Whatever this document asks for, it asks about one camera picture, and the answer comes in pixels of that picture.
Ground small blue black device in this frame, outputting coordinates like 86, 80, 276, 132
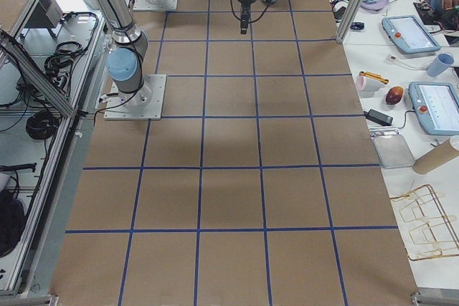
350, 21, 365, 31

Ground purple plate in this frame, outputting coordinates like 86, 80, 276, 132
360, 0, 389, 11

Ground yellow tool bar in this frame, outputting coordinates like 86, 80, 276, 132
359, 71, 389, 85

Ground upper blue teach pendant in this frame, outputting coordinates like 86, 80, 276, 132
382, 15, 441, 54

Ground blue teach pendant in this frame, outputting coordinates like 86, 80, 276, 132
408, 82, 458, 135
382, 15, 441, 54

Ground red apple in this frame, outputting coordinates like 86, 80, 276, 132
385, 86, 404, 105

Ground black power adapter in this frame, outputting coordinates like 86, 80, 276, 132
364, 109, 393, 126

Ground light blue plastic cup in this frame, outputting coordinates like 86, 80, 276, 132
427, 53, 455, 77

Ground metal tray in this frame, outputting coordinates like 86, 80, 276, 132
369, 126, 415, 169

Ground lower blue teach pendant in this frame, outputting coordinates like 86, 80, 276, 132
408, 82, 458, 135

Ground grey control box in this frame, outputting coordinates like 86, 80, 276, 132
24, 0, 63, 38

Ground cardboard tube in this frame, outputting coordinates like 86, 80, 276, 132
412, 135, 458, 174

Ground aluminium frame post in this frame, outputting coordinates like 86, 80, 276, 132
335, 0, 382, 44

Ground white adapter with cable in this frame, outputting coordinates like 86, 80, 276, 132
386, 54, 428, 71

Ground coiled black cable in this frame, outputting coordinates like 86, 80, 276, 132
25, 109, 60, 141

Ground gold wire rack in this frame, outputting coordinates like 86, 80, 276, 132
390, 184, 458, 262

